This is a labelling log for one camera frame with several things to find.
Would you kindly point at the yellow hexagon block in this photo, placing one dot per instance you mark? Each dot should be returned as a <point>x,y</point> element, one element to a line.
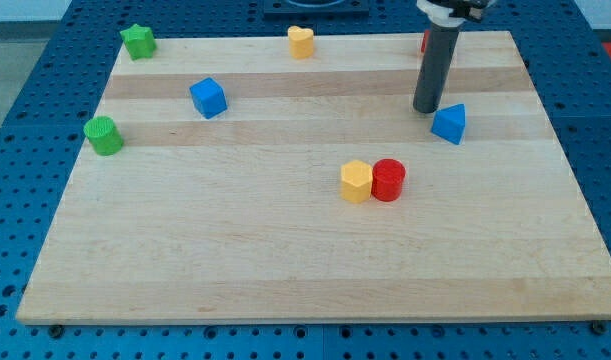
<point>356,181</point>

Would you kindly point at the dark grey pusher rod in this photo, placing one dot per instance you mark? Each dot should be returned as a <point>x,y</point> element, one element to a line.
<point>439,49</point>

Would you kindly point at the green star block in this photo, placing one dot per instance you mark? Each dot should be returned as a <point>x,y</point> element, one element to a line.
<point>139,41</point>

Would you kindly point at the wooden board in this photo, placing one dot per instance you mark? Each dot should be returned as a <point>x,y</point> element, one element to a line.
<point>239,218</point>

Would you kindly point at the black bolt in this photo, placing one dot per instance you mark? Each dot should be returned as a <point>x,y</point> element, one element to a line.
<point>56,331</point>
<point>598,327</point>

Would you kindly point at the red block behind pusher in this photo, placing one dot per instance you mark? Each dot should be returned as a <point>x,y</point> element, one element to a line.
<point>424,41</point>

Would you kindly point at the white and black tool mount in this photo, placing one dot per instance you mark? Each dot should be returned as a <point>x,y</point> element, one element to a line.
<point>453,13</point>

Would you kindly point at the green cylinder block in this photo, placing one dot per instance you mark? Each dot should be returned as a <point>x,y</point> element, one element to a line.
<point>103,135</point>

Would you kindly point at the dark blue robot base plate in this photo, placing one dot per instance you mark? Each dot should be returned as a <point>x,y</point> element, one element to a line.
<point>275,8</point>

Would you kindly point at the yellow heart block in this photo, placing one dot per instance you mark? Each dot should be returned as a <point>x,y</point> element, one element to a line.
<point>301,42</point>

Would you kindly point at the blue triangle block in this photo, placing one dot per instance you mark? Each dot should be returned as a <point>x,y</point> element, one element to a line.
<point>450,123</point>

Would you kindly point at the red cylinder block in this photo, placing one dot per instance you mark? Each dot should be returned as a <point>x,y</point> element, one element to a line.
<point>388,178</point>

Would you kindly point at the black bolt bottom right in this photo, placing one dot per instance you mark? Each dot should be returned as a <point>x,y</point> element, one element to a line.
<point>598,327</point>

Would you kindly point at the blue cube block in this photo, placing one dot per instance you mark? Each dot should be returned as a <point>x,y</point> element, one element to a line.
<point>208,98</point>

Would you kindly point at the black bolt bottom left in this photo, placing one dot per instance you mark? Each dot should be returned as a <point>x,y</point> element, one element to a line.
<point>56,331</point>

